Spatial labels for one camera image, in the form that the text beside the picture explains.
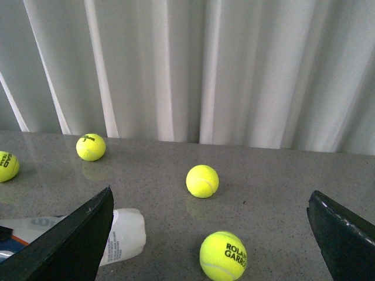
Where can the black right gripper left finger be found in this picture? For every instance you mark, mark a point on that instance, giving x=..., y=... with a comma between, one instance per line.
x=71, y=250

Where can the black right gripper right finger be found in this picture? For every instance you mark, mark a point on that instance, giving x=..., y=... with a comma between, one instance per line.
x=345, y=239

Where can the clear Wilson tennis ball can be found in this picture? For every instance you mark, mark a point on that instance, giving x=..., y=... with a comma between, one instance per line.
x=126, y=239

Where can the Wilson 3 tennis ball far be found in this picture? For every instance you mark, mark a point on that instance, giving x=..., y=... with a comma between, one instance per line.
x=91, y=147

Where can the Head Team tennis ball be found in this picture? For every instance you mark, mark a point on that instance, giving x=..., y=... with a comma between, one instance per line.
x=9, y=166

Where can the Roland Garros tennis ball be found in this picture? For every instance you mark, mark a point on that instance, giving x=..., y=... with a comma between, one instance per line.
x=223, y=256

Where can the plain yellow tennis ball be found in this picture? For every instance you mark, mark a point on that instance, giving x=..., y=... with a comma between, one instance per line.
x=202, y=181

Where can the white pleated curtain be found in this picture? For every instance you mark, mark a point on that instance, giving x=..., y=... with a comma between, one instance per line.
x=265, y=74

